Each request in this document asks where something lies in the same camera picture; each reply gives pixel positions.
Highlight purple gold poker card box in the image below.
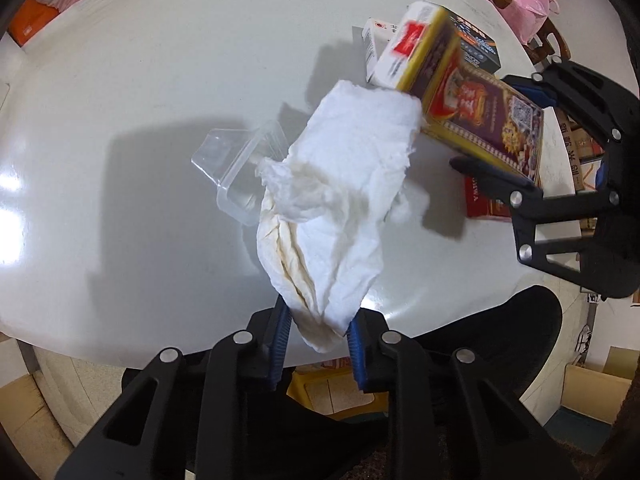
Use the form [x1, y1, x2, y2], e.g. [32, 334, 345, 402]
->
[370, 0, 544, 183]

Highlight white tissue paper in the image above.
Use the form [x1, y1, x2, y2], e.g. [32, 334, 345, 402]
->
[256, 80, 423, 353]

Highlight person's black trousers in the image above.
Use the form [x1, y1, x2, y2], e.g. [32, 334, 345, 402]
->
[114, 286, 574, 479]

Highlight orange bag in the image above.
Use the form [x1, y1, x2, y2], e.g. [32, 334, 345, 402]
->
[8, 0, 58, 47]

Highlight white blue medicine box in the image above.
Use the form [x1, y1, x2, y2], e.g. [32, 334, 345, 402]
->
[361, 18, 397, 84]

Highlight black orange box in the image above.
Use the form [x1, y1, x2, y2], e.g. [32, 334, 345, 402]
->
[449, 10, 501, 74]

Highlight red cigarette box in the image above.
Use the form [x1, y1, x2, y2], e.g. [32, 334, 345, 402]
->
[464, 177, 511, 221]

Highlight cardboard boxes on floor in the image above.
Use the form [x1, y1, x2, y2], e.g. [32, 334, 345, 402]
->
[544, 347, 639, 454]

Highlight yellow plastic stool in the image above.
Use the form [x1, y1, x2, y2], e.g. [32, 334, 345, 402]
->
[286, 358, 388, 420]

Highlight clear plastic tray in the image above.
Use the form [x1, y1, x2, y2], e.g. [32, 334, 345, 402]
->
[191, 120, 288, 226]

